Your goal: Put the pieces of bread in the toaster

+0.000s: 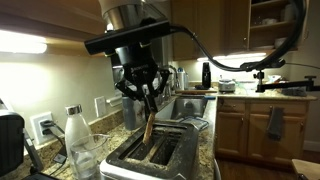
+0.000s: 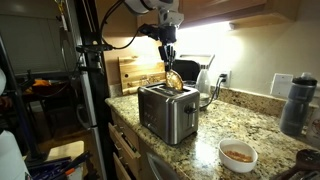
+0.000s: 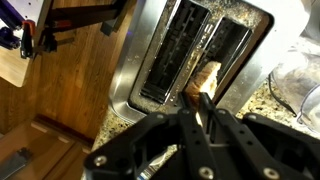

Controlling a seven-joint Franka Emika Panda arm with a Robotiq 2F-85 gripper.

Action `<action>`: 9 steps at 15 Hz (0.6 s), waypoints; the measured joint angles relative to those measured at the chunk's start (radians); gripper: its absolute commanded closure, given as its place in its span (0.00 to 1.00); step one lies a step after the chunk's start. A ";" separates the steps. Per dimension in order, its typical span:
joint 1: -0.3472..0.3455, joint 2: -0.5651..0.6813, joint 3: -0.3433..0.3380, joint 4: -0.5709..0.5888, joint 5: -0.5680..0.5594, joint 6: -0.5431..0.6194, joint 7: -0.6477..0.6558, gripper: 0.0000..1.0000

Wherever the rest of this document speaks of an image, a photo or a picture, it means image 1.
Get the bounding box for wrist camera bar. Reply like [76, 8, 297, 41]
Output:
[83, 19, 172, 57]

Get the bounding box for white wall outlet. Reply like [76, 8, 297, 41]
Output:
[29, 111, 55, 146]

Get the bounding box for dark folded cloth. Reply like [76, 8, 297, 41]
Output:
[280, 85, 308, 98]

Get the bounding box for clear drinking glass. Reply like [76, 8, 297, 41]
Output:
[68, 133, 111, 180]

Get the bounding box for kitchen window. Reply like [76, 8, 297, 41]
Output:
[109, 33, 168, 92]

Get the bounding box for small white cup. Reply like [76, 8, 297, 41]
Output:
[260, 17, 278, 26]

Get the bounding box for clear glass bottle silver cap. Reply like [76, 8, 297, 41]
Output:
[63, 104, 93, 161]

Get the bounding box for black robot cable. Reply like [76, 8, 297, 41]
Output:
[168, 0, 308, 73]

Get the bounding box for chrome kitchen faucet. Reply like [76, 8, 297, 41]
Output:
[165, 64, 180, 103]

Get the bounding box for black power plug cable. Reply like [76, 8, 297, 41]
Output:
[39, 119, 69, 177]

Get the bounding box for wooden board by sink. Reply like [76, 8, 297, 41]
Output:
[174, 87, 218, 96]

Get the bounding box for distant under-cabinet light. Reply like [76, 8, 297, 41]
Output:
[196, 52, 268, 63]

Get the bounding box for white stacked cups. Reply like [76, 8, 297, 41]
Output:
[283, 2, 298, 23]

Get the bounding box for wooden stool top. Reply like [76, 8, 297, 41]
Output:
[291, 158, 320, 180]

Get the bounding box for under-cabinet light strip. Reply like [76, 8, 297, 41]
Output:
[0, 29, 48, 55]

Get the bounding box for stainless steel toaster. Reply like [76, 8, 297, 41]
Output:
[99, 120, 200, 180]

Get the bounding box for brown bread piece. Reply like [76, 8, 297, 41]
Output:
[142, 110, 157, 145]

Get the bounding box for white switch plate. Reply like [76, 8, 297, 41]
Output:
[93, 95, 107, 119]

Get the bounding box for tall black bottle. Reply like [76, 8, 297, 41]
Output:
[201, 61, 212, 90]

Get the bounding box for clear plastic container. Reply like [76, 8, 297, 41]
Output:
[237, 79, 260, 95]

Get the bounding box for grey sports bottle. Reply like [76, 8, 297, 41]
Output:
[120, 96, 138, 131]

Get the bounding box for white printed sports bottle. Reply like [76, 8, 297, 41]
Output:
[133, 98, 147, 127]

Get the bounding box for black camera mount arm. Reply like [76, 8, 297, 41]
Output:
[252, 69, 320, 94]

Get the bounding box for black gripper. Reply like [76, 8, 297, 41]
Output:
[114, 44, 171, 114]

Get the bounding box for white stacked bowls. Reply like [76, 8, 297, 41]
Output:
[273, 35, 293, 50]

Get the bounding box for wooden base cabinet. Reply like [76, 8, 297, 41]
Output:
[214, 96, 318, 169]

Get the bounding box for dark hanging towel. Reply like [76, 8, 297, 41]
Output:
[265, 105, 285, 142]

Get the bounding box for small grey appliance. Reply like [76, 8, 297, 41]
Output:
[218, 78, 237, 94]

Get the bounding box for open wooden shelf cabinet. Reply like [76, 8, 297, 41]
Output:
[248, 0, 310, 55]

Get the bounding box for white soap bottle blue cap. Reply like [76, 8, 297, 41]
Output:
[175, 67, 190, 92]

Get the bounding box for white stacked plates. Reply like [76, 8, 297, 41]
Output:
[252, 44, 275, 51]

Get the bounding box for black exterior camera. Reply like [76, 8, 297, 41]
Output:
[239, 58, 287, 71]

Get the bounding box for stainless steel sink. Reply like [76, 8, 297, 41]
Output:
[154, 94, 209, 123]

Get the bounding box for black coffee maker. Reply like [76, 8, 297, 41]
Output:
[0, 99, 46, 180]

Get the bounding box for white cylindrical roll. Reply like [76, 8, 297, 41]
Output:
[105, 94, 123, 108]

